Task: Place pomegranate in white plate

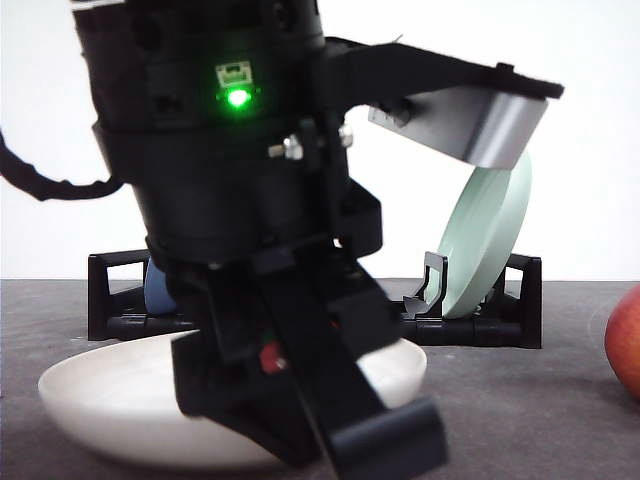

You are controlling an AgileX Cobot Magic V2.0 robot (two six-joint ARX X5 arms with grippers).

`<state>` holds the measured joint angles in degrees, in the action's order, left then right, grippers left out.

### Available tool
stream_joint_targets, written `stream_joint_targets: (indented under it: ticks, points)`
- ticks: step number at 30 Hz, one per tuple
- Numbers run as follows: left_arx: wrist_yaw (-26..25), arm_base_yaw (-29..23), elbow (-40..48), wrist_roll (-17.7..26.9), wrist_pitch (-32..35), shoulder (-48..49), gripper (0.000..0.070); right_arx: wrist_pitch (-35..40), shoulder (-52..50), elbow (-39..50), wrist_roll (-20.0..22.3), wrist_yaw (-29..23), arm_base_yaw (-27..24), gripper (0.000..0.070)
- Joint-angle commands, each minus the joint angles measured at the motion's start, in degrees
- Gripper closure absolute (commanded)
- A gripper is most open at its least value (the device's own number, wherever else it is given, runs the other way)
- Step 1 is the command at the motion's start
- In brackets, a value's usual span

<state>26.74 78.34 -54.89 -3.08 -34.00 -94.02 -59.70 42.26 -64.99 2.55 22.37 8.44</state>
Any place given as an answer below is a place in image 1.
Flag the blue plate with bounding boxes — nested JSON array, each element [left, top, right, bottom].
[[144, 257, 177, 314]]

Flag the black plastic dish rack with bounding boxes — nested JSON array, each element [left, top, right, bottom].
[[87, 250, 543, 348]]

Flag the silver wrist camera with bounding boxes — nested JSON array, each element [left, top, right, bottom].
[[368, 88, 548, 170]]

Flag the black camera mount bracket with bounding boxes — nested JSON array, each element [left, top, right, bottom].
[[324, 37, 565, 127]]

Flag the green plate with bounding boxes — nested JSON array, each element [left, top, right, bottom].
[[428, 151, 533, 319]]

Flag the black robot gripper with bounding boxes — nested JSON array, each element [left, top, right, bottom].
[[70, 1, 384, 268]]

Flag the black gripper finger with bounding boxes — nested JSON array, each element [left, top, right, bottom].
[[260, 242, 448, 480], [172, 265, 329, 474]]

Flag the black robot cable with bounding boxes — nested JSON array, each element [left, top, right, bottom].
[[0, 130, 123, 201]]

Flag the white plate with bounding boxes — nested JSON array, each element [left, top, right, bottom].
[[38, 334, 427, 469]]

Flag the red pomegranate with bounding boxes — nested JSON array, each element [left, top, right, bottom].
[[605, 284, 640, 399]]

